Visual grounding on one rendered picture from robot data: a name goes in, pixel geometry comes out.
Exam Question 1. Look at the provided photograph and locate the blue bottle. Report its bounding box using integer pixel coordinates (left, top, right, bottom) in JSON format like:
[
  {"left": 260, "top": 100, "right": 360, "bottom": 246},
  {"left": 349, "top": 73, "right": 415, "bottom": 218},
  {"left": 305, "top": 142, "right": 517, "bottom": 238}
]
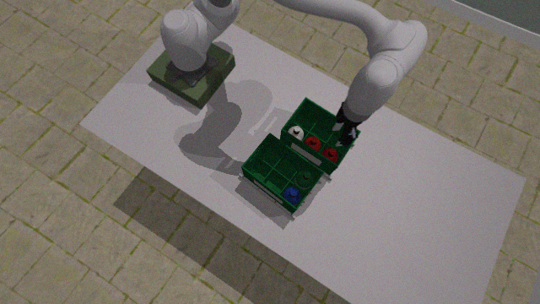
[{"left": 282, "top": 187, "right": 301, "bottom": 206}]

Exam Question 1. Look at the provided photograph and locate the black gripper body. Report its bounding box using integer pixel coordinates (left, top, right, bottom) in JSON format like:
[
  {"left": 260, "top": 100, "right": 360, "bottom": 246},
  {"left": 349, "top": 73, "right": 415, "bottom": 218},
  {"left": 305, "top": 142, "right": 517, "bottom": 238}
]
[{"left": 341, "top": 110, "right": 362, "bottom": 131}]

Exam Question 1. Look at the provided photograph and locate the green bottle crate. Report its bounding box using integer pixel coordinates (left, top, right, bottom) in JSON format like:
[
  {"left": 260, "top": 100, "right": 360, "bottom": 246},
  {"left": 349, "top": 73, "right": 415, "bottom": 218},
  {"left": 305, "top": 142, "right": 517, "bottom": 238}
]
[
  {"left": 244, "top": 138, "right": 324, "bottom": 214},
  {"left": 280, "top": 102, "right": 356, "bottom": 176}
]

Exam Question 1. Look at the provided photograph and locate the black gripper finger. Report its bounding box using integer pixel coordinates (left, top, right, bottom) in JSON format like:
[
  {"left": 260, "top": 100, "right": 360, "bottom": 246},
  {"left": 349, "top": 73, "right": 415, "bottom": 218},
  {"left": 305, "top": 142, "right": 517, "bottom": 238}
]
[
  {"left": 336, "top": 123, "right": 358, "bottom": 147},
  {"left": 332, "top": 102, "right": 344, "bottom": 131}
]

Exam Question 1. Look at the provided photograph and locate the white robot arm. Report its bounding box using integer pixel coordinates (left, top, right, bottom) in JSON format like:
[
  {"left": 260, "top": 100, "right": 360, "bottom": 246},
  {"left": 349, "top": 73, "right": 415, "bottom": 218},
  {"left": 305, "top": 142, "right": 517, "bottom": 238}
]
[{"left": 160, "top": 0, "right": 428, "bottom": 122}]

